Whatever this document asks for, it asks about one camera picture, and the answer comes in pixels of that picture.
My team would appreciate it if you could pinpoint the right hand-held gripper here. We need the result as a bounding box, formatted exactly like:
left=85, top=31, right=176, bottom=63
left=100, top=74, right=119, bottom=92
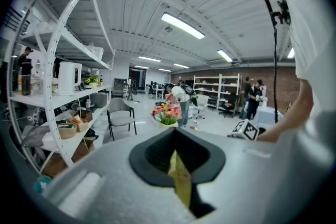
left=227, top=119, right=266, bottom=141

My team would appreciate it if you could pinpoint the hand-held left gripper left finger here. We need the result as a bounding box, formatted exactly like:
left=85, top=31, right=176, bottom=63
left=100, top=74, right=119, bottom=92
left=41, top=127, right=196, bottom=224

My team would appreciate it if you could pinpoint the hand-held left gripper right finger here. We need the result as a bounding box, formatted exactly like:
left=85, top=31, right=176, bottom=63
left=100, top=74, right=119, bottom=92
left=175, top=127, right=328, bottom=224

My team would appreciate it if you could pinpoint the person's right forearm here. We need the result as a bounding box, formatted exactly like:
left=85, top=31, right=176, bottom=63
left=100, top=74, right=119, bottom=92
left=256, top=78, right=314, bottom=143

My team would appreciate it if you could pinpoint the white plastic jug kettle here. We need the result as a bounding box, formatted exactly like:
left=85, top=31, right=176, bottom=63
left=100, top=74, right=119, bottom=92
left=57, top=61, right=83, bottom=97

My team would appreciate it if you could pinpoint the white covered table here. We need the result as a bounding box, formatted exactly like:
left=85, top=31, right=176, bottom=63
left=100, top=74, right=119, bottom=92
left=256, top=106, right=283, bottom=126

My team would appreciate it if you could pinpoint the black office chair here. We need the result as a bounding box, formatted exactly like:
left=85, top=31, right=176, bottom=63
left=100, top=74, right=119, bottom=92
left=218, top=93, right=238, bottom=118

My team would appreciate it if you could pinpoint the tall brown cardboard box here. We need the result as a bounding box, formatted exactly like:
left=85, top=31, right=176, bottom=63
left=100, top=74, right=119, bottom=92
left=72, top=138, right=96, bottom=163

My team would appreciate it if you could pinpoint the white open shelving unit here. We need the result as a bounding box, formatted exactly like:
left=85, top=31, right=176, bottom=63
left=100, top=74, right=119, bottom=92
left=193, top=73, right=243, bottom=111

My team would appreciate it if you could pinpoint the white office chair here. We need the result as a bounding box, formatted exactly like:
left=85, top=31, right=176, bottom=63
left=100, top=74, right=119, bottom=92
left=193, top=94, right=209, bottom=120

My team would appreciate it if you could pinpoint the flat brown cardboard box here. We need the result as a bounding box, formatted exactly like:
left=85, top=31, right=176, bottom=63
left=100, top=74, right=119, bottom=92
left=41, top=154, right=67, bottom=178

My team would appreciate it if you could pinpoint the grey chair with black legs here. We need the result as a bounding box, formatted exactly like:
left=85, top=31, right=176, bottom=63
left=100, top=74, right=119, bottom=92
left=107, top=98, right=138, bottom=142

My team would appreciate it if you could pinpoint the cardboard box with orange items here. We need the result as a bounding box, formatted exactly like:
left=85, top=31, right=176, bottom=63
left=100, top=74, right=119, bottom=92
left=67, top=115, right=89, bottom=133

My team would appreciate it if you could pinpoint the round wooden basket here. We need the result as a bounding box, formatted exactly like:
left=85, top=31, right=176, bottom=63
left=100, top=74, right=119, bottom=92
left=57, top=122, right=78, bottom=140

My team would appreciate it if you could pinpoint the small open cardboard box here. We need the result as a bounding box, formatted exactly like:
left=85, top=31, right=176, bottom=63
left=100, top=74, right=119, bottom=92
left=78, top=109, right=93, bottom=123

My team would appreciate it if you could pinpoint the table with green cloth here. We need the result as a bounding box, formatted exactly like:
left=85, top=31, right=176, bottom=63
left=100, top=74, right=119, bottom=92
left=167, top=150, right=193, bottom=210

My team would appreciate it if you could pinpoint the teal waste bin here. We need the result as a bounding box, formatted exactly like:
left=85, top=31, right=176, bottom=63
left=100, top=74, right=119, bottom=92
left=33, top=175, right=53, bottom=195

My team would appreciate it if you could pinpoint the grey storage box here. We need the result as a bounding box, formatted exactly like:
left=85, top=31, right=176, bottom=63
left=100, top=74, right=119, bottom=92
left=90, top=92, right=109, bottom=109

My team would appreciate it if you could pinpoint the white pot of pink flowers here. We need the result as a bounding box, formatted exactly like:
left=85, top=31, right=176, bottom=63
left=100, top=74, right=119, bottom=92
left=151, top=102, right=183, bottom=129

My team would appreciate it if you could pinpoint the grey fabric bag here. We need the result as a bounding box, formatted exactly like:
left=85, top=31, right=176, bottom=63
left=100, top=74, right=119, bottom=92
left=22, top=125, right=51, bottom=148

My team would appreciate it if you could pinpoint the grey metal cart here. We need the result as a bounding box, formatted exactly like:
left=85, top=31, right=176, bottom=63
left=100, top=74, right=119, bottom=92
left=113, top=78, right=129, bottom=98

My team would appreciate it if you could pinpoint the small sunflower pot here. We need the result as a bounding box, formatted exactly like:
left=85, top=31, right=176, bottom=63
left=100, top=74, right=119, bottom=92
left=85, top=75, right=102, bottom=89

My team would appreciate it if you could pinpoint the person's white shirt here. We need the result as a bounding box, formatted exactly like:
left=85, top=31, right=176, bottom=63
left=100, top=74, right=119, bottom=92
left=272, top=0, right=336, bottom=155

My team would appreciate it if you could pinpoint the black red chest clip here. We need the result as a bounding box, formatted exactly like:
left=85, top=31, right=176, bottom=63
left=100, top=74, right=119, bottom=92
left=277, top=0, right=291, bottom=26

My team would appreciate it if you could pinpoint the white box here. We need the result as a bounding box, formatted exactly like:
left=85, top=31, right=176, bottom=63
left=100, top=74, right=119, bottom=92
left=85, top=45, right=105, bottom=61

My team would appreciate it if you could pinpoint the white metal shelf rack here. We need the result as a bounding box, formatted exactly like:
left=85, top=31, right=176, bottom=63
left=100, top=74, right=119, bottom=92
left=7, top=0, right=116, bottom=174

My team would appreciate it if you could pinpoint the thin black camera cable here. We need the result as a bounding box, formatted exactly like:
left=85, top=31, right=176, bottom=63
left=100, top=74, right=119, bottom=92
left=261, top=0, right=279, bottom=124

